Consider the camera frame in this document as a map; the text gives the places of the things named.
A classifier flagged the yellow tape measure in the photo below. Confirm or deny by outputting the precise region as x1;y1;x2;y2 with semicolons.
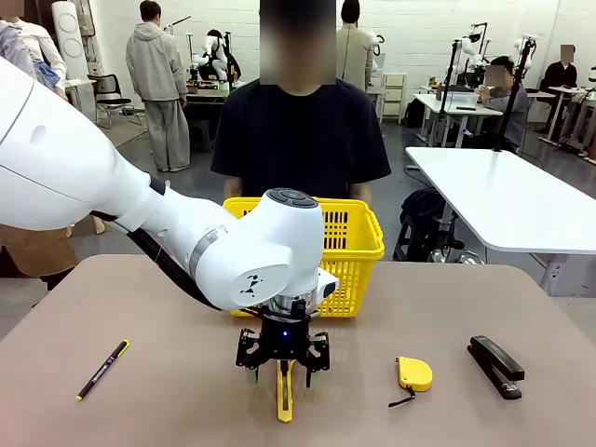
387;356;434;409

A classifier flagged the black office chair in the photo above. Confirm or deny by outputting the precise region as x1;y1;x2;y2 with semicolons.
87;73;142;130

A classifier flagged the person in grey hoodie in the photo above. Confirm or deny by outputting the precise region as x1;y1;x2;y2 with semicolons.
125;0;192;173

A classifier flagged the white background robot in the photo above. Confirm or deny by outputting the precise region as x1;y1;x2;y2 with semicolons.
191;29;243;83

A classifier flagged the large white table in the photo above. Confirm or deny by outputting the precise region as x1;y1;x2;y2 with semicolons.
404;146;596;297

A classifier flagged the dark step stool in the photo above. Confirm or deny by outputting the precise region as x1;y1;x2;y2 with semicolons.
393;216;427;262

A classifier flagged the person in navy T-shirt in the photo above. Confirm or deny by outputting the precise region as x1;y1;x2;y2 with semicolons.
210;0;392;204

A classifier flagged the white drawer cabinet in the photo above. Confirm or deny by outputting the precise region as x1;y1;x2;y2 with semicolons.
381;72;409;125

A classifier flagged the yellow plastic shopping basket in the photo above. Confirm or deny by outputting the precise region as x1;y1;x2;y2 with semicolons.
222;196;386;319

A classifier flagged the person in beige jacket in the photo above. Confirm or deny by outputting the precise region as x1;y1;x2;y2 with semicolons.
335;0;376;92

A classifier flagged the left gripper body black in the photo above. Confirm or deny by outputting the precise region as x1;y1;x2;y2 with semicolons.
258;316;313;362

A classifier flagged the black fineliner pen yellow tip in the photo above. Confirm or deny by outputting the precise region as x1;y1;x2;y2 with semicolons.
75;339;131;402

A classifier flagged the seated person in grey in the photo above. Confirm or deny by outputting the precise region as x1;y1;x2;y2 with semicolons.
477;55;530;153

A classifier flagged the black backpack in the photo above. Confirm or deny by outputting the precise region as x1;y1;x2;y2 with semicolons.
399;187;467;264

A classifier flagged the yellow utility knife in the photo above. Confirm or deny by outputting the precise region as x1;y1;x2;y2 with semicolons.
275;358;294;424

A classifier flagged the white background desk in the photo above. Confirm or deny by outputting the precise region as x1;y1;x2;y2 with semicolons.
413;91;504;148

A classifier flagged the white tower air conditioner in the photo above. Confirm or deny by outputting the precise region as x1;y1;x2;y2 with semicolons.
50;0;89;81

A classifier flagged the person's left forearm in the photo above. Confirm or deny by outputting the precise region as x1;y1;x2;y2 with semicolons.
348;181;373;204

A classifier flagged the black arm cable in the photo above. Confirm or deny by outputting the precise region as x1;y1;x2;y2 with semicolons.
90;210;224;312

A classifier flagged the seated person in black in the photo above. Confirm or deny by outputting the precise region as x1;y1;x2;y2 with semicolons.
542;45;581;92

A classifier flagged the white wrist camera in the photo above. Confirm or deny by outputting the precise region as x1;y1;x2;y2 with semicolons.
316;271;341;311

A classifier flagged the black stapler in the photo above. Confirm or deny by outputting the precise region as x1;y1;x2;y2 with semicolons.
467;334;526;400

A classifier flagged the black camera pole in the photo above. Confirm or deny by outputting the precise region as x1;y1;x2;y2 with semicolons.
440;39;462;145
493;39;535;153

